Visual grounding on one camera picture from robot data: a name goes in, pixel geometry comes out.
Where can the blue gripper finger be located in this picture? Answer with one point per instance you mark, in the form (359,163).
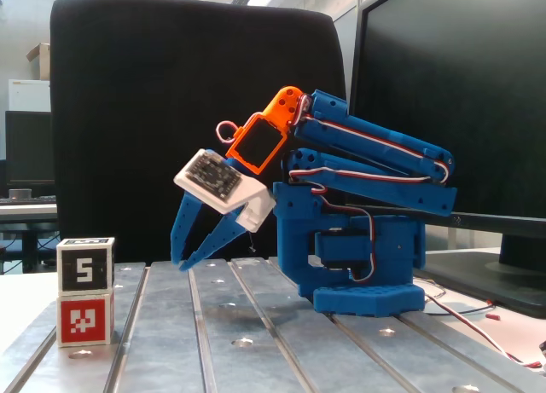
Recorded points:
(185,227)
(217,239)

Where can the black cube with number five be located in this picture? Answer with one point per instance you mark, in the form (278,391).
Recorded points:
(83,269)

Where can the blue and orange robot arm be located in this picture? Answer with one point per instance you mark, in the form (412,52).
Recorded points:
(384,248)

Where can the red cube with white pattern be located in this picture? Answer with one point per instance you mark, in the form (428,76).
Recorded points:
(83,320)

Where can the black panel backdrop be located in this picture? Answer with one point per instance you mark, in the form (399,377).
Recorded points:
(106,111)

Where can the grey background desk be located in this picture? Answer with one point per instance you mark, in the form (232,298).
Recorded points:
(25,212)

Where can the black keyboard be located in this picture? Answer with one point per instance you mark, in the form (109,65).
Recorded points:
(25,200)

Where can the grey round container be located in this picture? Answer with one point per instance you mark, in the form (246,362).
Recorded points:
(20,194)

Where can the black background monitor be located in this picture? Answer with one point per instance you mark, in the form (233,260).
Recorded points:
(30,146)

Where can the cardboard box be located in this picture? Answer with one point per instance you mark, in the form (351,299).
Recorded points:
(40,60)

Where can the small red connector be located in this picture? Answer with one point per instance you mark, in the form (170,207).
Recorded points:
(493,316)

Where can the black Dell monitor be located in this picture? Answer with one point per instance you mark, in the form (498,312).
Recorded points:
(469,90)

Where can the aluminium slotted base plate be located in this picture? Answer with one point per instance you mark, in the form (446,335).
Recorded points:
(213,346)

